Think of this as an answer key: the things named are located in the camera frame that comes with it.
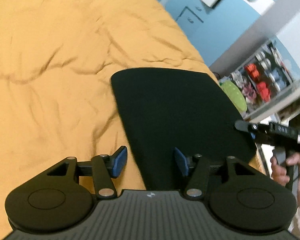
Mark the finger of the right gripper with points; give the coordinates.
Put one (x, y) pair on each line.
(245, 126)

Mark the green plastic waste bin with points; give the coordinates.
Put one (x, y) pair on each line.
(235, 95)

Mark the yellow quilt bedspread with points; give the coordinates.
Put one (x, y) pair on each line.
(56, 61)

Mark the person right hand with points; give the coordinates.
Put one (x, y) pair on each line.
(280, 173)

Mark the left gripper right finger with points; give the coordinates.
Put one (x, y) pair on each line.
(195, 171)

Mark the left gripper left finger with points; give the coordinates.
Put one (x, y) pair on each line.
(104, 169)

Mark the black pants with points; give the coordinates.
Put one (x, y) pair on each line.
(162, 109)

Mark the blue white wardrobe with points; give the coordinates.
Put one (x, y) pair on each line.
(212, 30)

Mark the metal shoe rack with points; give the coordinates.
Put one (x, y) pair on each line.
(266, 78)

